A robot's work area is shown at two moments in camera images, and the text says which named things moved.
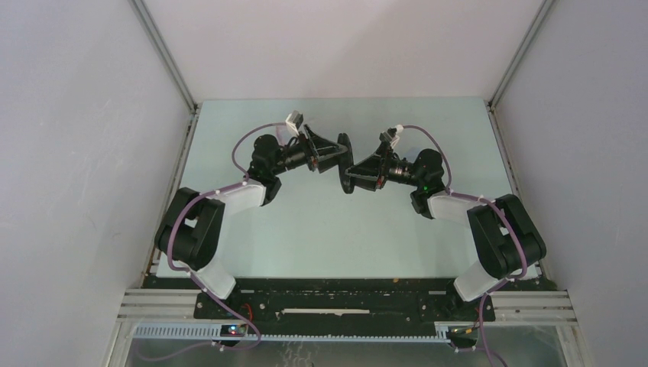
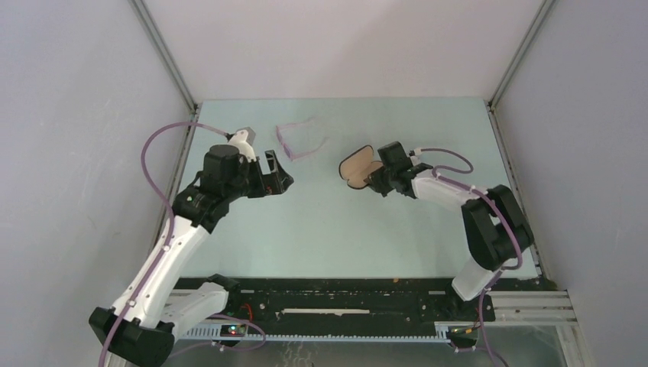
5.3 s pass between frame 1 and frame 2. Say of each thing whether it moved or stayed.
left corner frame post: stayed
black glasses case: moved
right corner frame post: stayed
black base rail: stayed
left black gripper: moved
